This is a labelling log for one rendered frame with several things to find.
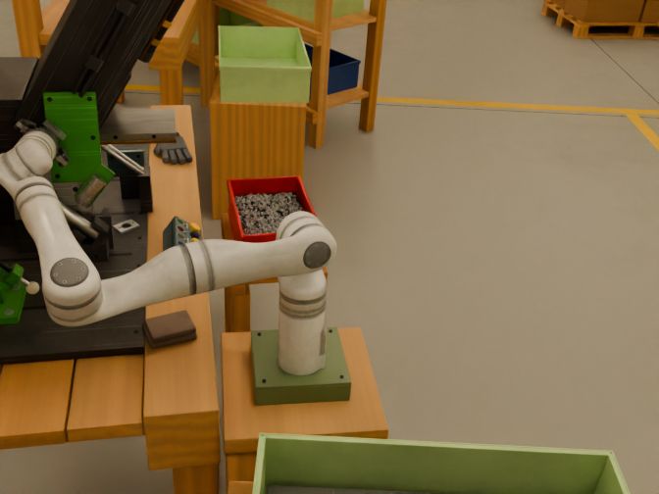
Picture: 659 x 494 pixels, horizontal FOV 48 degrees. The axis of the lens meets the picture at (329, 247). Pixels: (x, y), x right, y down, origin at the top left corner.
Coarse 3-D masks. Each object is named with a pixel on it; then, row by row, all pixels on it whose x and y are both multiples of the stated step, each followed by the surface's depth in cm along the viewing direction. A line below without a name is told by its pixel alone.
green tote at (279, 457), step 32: (288, 448) 129; (320, 448) 129; (352, 448) 129; (384, 448) 129; (416, 448) 129; (448, 448) 129; (480, 448) 129; (512, 448) 129; (544, 448) 130; (256, 480) 120; (288, 480) 133; (320, 480) 133; (352, 480) 133; (384, 480) 133; (416, 480) 133; (448, 480) 133; (480, 480) 133; (512, 480) 133; (544, 480) 133; (576, 480) 133; (608, 480) 128
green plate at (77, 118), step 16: (48, 96) 169; (64, 96) 170; (48, 112) 170; (64, 112) 171; (80, 112) 171; (96, 112) 172; (64, 128) 172; (80, 128) 173; (96, 128) 173; (64, 144) 173; (80, 144) 174; (96, 144) 174; (80, 160) 175; (96, 160) 175; (64, 176) 175; (80, 176) 176
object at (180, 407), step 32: (192, 128) 247; (160, 160) 226; (160, 192) 209; (192, 192) 210; (160, 224) 195; (192, 320) 163; (160, 352) 153; (192, 352) 154; (160, 384) 145; (192, 384) 146; (160, 416) 139; (192, 416) 140; (160, 448) 143; (192, 448) 145
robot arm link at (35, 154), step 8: (32, 136) 149; (16, 144) 146; (24, 144) 137; (32, 144) 137; (40, 144) 139; (24, 152) 136; (32, 152) 136; (40, 152) 137; (48, 152) 149; (24, 160) 136; (32, 160) 137; (40, 160) 137; (48, 160) 139; (32, 168) 137; (40, 168) 138; (48, 168) 140
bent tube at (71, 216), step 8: (48, 120) 170; (48, 128) 167; (56, 128) 171; (56, 136) 169; (64, 136) 169; (64, 208) 174; (72, 216) 175; (80, 216) 176; (72, 224) 176; (80, 224) 176; (88, 224) 177; (88, 232) 177; (96, 232) 177
